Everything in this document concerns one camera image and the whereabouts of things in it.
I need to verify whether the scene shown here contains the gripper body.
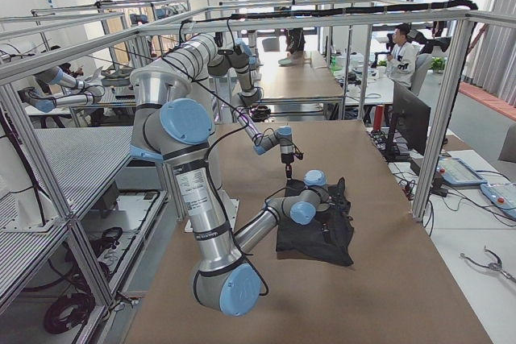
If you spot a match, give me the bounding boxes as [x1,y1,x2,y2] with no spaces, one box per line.
[281,153,294,180]
[328,191,351,219]

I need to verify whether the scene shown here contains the black printed t-shirt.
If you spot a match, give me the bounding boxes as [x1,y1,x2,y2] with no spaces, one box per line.
[276,177,354,267]

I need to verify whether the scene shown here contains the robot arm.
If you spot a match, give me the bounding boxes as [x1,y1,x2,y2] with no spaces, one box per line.
[153,33,302,179]
[131,68,353,317]

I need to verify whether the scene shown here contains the standing person dark clothes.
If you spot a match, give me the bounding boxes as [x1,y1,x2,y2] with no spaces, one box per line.
[278,27,306,67]

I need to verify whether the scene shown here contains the red cylinder bottle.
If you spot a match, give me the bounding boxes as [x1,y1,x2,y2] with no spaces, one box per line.
[372,104,385,132]

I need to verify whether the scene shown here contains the black computer monitor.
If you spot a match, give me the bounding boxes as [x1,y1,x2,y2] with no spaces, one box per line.
[384,84,431,162]

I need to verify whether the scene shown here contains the seated person white hoodie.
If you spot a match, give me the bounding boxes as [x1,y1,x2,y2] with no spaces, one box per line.
[385,23,418,89]

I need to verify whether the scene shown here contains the metal grabber tool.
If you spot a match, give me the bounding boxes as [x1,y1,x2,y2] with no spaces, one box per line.
[460,246,516,283]

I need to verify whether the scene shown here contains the aluminium cage frame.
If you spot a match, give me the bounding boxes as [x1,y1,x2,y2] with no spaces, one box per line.
[0,0,481,313]

